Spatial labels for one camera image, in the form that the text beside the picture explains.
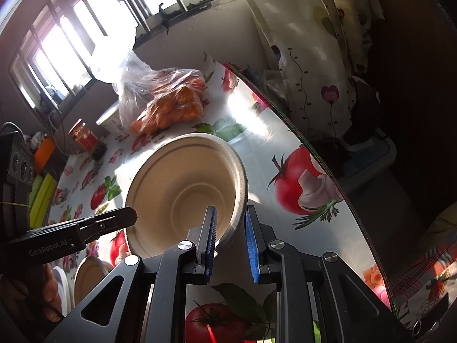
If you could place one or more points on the heart printed curtain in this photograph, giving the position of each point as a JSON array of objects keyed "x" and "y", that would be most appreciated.
[{"x": 303, "y": 43}]

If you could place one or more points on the white plastic tub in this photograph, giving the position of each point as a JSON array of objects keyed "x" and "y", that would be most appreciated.
[{"x": 110, "y": 123}]

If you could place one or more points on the black binder clip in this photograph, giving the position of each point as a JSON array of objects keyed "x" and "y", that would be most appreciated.
[{"x": 428, "y": 314}]

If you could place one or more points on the person's left hand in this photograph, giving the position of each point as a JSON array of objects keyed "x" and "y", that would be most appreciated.
[{"x": 51, "y": 293}]

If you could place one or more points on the fruit and flower printed tablecloth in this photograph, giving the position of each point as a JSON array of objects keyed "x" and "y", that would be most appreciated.
[{"x": 285, "y": 228}]

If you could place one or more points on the barred window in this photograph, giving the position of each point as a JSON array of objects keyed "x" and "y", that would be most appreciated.
[{"x": 107, "y": 3}]

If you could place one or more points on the dark cloth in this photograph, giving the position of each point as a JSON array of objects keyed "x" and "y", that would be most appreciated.
[{"x": 364, "y": 114}]

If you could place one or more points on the black hook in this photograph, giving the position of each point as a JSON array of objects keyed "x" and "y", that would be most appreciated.
[{"x": 163, "y": 11}]

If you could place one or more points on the beige paper bowl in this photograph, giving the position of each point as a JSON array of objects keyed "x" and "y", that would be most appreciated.
[
  {"x": 171, "y": 193},
  {"x": 91, "y": 278}
]

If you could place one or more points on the white foam plate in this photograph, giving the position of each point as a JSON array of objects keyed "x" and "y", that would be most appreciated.
[{"x": 64, "y": 286}]

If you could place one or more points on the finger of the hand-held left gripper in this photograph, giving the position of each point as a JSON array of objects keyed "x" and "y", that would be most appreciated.
[{"x": 53, "y": 244}]

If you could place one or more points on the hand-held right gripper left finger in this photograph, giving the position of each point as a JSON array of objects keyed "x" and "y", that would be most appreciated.
[{"x": 210, "y": 244}]

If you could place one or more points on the grey plastic bin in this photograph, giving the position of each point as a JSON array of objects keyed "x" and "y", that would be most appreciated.
[{"x": 371, "y": 164}]

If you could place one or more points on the orange box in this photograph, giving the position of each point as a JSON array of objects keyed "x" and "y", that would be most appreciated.
[{"x": 44, "y": 153}]

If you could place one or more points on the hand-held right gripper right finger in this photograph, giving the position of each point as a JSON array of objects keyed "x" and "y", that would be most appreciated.
[{"x": 251, "y": 248}]

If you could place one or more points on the red label sauce jar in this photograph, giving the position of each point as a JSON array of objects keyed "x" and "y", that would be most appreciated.
[{"x": 84, "y": 135}]

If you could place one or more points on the lime green box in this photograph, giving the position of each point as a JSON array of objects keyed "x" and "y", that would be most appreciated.
[{"x": 43, "y": 200}]

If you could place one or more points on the plastic bag of oranges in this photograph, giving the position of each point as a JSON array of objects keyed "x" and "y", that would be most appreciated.
[{"x": 167, "y": 103}]

